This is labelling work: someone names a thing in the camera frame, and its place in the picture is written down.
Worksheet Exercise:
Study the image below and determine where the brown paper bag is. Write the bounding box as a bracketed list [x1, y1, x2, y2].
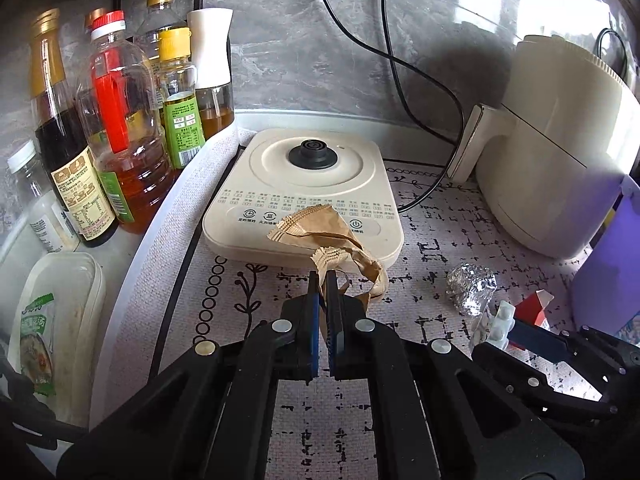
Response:
[267, 204, 388, 308]

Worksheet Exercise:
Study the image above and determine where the red white small carton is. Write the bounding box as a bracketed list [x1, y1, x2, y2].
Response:
[514, 289, 554, 326]

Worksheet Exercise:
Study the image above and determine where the aluminium foil ball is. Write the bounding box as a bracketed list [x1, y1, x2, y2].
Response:
[446, 262, 497, 318]

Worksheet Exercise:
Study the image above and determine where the patterned white counter mat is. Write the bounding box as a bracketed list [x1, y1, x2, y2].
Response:
[89, 123, 606, 480]

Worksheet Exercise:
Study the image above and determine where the cream kettle base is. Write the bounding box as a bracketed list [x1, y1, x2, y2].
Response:
[202, 128, 404, 269]

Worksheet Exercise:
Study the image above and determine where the purple plastic bin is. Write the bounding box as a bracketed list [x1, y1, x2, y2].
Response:
[570, 177, 640, 346]

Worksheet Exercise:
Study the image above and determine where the green label vinegar bottle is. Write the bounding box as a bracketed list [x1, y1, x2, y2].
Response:
[158, 27, 205, 170]

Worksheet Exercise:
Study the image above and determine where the white plastic lidded container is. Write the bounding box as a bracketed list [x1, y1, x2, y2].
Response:
[9, 252, 105, 427]

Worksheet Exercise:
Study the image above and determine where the cream air fryer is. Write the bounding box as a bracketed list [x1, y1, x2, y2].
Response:
[448, 35, 639, 259]

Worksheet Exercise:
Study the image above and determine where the small clear white-cap jar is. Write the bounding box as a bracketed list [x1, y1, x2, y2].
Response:
[6, 140, 79, 252]

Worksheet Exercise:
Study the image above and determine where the red cap oil bottle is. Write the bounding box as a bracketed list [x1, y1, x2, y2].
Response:
[76, 11, 175, 234]

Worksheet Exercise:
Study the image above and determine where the white top oil dispenser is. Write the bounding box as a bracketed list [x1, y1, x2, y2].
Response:
[188, 8, 234, 140]

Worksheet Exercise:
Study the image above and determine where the dark soy sauce bottle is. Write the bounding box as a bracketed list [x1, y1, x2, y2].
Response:
[29, 9, 118, 247]

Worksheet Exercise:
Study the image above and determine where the gold cap clear bottle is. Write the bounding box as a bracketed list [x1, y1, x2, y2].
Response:
[134, 0, 186, 75]

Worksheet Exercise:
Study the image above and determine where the black power cable left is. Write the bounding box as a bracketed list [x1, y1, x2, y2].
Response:
[310, 0, 467, 213]

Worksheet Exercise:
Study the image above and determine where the black power cable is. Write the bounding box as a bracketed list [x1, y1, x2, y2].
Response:
[380, 0, 461, 146]
[310, 0, 467, 213]

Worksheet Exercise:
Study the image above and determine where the black power cable right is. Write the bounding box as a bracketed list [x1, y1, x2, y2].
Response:
[380, 0, 461, 146]

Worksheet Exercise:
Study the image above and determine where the hanging black cable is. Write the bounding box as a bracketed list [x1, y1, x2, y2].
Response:
[593, 26, 633, 82]

